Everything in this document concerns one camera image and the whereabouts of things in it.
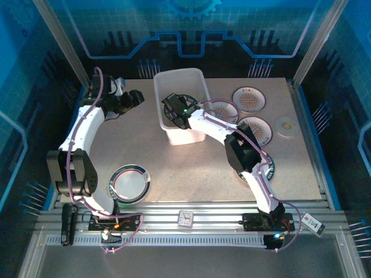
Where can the white plastic bin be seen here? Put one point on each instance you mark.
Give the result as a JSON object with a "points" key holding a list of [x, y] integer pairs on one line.
{"points": [[179, 81]]}

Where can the orange sunburst plate teal rim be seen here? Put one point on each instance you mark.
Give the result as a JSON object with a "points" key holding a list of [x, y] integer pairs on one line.
{"points": [[249, 100], [261, 130], [226, 113]]}

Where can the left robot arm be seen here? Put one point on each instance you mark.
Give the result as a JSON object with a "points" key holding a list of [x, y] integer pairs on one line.
{"points": [[84, 127]]}

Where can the white round disc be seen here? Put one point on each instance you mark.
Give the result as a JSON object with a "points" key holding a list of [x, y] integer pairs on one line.
{"points": [[282, 131]]}

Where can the small white clock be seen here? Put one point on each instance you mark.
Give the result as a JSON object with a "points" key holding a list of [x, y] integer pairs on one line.
{"points": [[185, 218]]}

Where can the black handheld device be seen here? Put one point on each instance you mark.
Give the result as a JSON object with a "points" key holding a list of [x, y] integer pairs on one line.
{"points": [[69, 224]]}

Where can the small black electronics board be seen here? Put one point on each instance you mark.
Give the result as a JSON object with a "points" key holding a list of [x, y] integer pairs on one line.
{"points": [[274, 241]]}

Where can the white tag device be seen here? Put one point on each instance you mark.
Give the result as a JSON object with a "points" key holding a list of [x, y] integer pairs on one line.
{"points": [[311, 223]]}

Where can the aluminium enclosure post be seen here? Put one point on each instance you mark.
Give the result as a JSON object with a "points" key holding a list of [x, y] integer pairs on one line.
{"points": [[319, 40], [62, 43]]}

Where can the aluminium rail frame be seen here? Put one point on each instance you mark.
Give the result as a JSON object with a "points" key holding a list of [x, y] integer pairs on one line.
{"points": [[217, 212]]}

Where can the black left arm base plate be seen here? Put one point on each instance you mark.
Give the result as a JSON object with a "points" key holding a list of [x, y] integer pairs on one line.
{"points": [[129, 223]]}

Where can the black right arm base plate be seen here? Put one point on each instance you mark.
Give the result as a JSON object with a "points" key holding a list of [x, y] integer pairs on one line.
{"points": [[252, 223]]}

